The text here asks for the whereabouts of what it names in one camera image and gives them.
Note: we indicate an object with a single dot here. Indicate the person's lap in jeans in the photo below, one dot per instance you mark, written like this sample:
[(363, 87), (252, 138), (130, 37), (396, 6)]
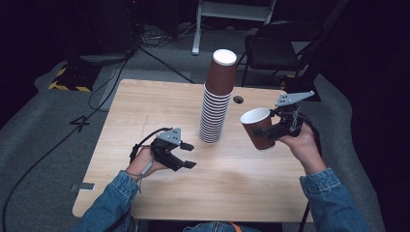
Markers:
[(209, 228)]

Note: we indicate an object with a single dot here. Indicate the dark equipment cabinet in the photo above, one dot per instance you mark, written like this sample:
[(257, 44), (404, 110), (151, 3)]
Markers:
[(106, 25)]

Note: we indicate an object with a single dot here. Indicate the black base with striped tape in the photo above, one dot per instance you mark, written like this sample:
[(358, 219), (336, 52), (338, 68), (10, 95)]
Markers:
[(75, 77)]

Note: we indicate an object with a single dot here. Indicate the stack of brown paper cups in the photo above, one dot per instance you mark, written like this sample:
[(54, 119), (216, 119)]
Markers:
[(215, 109)]

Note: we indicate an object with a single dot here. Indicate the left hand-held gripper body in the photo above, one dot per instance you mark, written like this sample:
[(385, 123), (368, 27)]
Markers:
[(167, 138)]

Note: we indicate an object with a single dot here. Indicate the black folding chair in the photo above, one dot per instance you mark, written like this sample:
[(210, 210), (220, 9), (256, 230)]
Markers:
[(274, 53)]

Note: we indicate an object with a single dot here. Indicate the white metal stand frame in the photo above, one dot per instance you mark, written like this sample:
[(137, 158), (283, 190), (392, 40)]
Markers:
[(232, 11)]

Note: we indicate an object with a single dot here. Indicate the person's right hand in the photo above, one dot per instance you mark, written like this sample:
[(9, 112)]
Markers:
[(304, 148)]

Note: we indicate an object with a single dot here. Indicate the person's left hand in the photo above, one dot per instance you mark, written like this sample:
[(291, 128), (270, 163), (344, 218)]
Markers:
[(141, 164)]

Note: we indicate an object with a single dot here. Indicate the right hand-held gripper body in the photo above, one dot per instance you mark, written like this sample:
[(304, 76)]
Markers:
[(291, 121)]

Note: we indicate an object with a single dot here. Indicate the grey metal table bracket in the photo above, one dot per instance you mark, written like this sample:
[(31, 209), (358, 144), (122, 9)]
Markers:
[(83, 186)]

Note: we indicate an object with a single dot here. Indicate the single brown ripple cup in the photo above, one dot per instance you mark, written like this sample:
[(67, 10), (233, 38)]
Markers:
[(258, 118)]

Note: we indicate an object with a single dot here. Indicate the black slanted stand with base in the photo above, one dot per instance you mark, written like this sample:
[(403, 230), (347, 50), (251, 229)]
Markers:
[(306, 82)]

